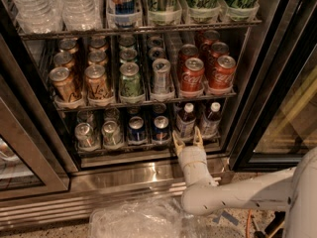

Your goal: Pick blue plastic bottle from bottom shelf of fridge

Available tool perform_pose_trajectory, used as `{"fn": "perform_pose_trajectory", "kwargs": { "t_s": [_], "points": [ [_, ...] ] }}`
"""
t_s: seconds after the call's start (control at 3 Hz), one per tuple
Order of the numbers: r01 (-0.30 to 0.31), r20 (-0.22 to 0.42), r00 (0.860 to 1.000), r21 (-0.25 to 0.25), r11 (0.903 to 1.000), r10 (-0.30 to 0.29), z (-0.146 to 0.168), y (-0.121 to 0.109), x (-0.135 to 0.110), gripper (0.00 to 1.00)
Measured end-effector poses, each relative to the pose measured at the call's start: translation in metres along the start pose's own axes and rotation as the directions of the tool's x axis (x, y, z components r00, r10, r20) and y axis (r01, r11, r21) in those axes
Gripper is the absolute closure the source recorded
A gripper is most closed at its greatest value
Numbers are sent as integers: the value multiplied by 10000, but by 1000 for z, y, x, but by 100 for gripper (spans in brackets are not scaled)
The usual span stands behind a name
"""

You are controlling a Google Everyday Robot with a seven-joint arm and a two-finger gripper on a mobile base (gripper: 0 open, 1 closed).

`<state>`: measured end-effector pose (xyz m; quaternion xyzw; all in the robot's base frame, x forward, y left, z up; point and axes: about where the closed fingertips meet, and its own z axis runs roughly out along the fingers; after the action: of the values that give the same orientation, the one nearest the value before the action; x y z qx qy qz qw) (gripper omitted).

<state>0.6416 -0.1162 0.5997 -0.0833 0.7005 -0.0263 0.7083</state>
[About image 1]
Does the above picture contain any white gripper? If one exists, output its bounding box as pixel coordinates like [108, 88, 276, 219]
[172, 126, 217, 186]

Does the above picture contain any dark bottle white cap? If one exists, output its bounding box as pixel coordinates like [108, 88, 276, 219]
[199, 102, 221, 139]
[176, 103, 196, 138]

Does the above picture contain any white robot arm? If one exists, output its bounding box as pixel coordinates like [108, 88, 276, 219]
[172, 128, 317, 238]

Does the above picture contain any open glass fridge door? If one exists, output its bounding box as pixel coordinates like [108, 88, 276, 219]
[228, 0, 317, 172]

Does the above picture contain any steel fridge base grille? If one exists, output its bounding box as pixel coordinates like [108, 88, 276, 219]
[0, 160, 185, 231]

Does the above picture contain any left glass fridge door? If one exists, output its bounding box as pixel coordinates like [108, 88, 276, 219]
[0, 76, 69, 200]

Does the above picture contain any clear water bottle right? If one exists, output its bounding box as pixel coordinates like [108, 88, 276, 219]
[62, 0, 102, 31]

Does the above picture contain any clear water bottle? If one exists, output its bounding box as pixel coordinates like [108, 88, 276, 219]
[62, 0, 102, 31]
[13, 0, 62, 34]

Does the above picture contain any clear water bottle left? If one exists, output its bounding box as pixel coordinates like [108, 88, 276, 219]
[13, 0, 62, 34]

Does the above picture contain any blue cola can right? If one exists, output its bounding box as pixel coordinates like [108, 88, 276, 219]
[153, 116, 169, 141]

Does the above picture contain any blue cola can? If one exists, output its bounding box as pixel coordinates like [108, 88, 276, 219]
[153, 116, 169, 141]
[128, 116, 146, 142]

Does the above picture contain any blue cola can left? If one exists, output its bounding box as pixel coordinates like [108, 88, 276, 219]
[128, 116, 146, 142]

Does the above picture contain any silver slim can front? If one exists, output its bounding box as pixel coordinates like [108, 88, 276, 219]
[153, 59, 170, 94]

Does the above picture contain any red cola can front left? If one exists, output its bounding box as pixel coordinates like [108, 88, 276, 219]
[180, 58, 205, 92]

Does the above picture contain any red cola can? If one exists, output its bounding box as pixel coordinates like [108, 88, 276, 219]
[180, 58, 205, 92]
[177, 44, 199, 79]
[208, 56, 237, 89]
[196, 30, 220, 48]
[207, 42, 229, 68]

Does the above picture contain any red cola can front right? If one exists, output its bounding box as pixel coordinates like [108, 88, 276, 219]
[208, 56, 237, 89]

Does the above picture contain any blue tape cross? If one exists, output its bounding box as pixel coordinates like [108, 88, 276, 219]
[212, 210, 239, 226]

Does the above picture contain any clear plastic bag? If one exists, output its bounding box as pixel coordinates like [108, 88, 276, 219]
[88, 197, 207, 238]

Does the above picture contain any green can front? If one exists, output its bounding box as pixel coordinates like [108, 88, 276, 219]
[120, 62, 143, 97]

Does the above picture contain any red cola can middle left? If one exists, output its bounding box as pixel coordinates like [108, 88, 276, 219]
[177, 44, 199, 79]

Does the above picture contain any red cola can middle right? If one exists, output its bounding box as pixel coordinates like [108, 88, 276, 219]
[207, 42, 229, 68]

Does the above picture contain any silver can bottom left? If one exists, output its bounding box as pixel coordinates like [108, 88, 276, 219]
[74, 123, 96, 148]

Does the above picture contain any tan can front right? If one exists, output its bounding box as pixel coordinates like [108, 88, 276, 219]
[84, 64, 111, 100]

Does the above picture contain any red cola can back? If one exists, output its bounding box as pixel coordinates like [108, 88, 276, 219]
[196, 30, 220, 48]

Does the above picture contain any yellow black stand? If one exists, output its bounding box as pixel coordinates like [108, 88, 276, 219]
[254, 211, 285, 238]

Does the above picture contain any gold can front left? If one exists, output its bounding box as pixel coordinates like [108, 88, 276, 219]
[49, 66, 81, 103]

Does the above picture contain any orange cable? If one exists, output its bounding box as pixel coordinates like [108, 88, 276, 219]
[245, 209, 254, 238]

